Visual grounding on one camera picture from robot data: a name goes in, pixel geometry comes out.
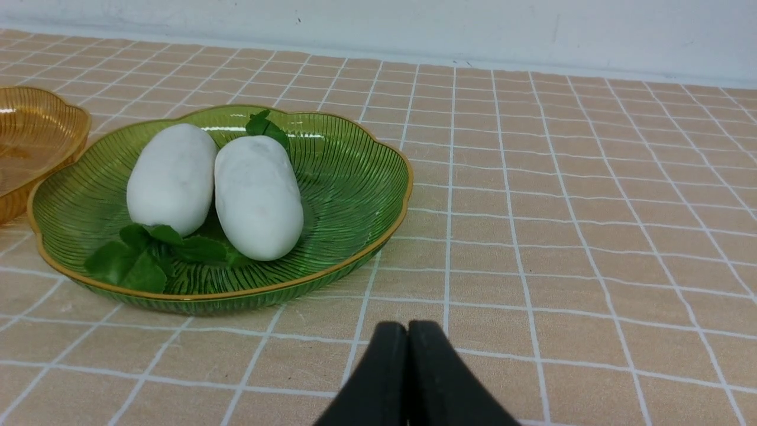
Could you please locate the amber plastic plate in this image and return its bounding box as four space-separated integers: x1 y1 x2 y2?
1 86 92 224

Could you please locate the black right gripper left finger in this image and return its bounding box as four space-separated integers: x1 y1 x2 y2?
315 321 408 425

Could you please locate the green plastic plate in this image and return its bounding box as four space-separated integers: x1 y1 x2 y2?
27 104 413 316

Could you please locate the white radish with leaves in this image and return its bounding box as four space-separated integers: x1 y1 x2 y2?
215 109 305 261

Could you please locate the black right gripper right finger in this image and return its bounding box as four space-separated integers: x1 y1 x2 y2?
406 320 520 425

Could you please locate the checkered orange tablecloth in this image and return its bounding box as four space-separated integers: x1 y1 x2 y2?
2 29 756 425

